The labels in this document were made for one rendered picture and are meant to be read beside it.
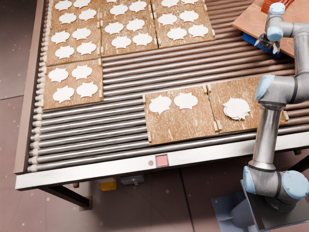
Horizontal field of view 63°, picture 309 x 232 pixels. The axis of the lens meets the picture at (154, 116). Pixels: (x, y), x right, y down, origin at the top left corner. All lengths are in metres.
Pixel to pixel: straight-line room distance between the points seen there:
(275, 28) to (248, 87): 0.42
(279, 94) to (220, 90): 0.55
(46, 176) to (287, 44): 1.68
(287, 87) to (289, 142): 0.51
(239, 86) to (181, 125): 0.46
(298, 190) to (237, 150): 0.42
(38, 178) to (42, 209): 1.01
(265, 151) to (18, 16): 3.74
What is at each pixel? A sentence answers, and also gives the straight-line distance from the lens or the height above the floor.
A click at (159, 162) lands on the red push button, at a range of 1.46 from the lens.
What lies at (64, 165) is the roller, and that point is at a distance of 1.61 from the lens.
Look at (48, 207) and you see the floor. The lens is 2.62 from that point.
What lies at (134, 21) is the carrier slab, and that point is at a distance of 2.09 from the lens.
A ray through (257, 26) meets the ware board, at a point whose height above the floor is 1.04.
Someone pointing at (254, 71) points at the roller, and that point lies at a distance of 1.83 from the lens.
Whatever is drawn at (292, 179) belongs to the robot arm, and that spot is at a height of 1.19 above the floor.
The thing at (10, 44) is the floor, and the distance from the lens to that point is 3.91.
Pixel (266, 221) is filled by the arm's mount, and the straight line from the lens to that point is 1.42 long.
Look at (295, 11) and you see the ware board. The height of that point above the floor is 1.04.
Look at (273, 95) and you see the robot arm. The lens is 1.19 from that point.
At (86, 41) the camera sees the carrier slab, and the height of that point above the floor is 0.94.
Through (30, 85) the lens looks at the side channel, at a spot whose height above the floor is 0.95.
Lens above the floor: 2.32
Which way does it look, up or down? 62 degrees down
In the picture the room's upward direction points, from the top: 11 degrees counter-clockwise
